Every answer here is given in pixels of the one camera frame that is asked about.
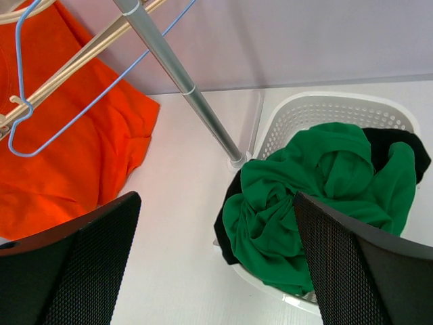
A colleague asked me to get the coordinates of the orange t shirt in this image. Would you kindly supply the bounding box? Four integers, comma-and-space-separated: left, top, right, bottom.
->
0, 0, 161, 242

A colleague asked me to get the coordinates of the white plastic basket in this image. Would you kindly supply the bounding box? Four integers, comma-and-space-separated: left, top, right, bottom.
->
214, 92, 423, 316

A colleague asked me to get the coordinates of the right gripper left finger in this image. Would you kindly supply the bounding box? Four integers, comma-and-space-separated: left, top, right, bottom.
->
1, 192, 141, 324

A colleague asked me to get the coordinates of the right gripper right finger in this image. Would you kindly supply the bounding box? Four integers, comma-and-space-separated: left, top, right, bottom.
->
293, 192, 432, 324

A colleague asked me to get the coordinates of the blue wire hanger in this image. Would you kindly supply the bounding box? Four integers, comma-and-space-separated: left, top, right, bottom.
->
7, 0, 198, 158

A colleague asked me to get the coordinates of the green t shirt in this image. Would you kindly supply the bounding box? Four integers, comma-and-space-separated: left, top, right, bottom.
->
222, 123, 416, 296

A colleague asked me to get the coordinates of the beige wooden hanger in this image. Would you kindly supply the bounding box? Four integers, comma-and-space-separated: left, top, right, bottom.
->
1, 1, 165, 142
1, 0, 55, 25

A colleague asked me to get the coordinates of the metal clothes rack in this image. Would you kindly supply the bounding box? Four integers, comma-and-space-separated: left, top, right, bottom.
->
114, 0, 248, 169

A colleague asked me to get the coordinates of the black t shirt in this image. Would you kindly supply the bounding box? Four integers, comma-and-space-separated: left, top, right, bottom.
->
213, 127, 432, 266

